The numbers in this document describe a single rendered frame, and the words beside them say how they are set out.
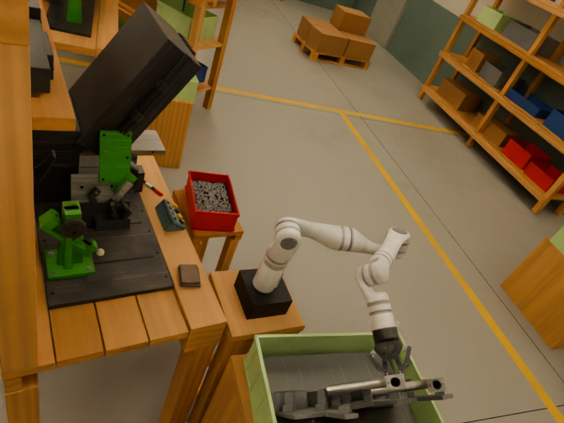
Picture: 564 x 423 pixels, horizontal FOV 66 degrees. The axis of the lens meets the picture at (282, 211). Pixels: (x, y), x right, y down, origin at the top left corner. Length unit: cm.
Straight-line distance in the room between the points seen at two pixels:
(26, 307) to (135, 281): 51
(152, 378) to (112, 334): 97
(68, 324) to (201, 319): 43
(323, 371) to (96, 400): 120
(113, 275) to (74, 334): 26
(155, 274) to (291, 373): 63
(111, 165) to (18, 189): 82
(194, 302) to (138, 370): 94
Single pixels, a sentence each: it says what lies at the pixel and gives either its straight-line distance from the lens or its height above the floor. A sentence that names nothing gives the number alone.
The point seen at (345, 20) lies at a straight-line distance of 814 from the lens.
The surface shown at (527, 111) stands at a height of 86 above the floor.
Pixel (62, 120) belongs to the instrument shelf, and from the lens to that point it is 128.
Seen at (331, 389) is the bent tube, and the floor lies 100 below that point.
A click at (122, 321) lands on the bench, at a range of 161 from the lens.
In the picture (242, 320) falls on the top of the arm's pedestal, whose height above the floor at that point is 85.
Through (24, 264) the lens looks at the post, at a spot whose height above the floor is 133.
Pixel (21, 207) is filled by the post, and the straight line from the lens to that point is 105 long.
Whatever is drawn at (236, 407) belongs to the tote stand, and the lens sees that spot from 169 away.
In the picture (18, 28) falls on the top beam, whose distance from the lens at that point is 84.
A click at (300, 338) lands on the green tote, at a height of 95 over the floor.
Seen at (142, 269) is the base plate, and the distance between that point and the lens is 174.
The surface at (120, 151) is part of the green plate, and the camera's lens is 178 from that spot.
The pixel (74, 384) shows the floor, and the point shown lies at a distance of 250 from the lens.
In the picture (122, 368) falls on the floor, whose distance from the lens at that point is 254.
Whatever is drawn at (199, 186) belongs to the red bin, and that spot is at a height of 88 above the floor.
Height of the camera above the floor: 219
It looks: 36 degrees down
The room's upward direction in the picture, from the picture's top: 23 degrees clockwise
